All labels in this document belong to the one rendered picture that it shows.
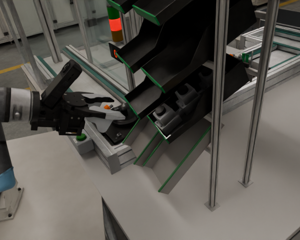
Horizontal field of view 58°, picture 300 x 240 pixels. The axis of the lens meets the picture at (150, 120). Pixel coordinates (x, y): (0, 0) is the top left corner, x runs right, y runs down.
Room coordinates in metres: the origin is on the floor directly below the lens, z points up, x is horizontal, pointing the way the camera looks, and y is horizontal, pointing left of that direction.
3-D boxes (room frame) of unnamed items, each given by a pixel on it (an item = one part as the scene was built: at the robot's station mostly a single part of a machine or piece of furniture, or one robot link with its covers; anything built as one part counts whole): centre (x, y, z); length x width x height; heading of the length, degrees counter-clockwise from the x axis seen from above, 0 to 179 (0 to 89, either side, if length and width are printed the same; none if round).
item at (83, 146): (0.99, 0.34, 0.93); 0.21 x 0.07 x 0.06; 29
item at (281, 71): (1.25, -0.31, 0.91); 1.24 x 0.33 x 0.10; 119
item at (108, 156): (1.19, 0.38, 0.91); 0.89 x 0.06 x 0.11; 29
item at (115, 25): (1.24, 0.10, 1.33); 0.05 x 0.05 x 0.05
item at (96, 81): (1.29, 0.24, 0.91); 0.84 x 0.28 x 0.10; 29
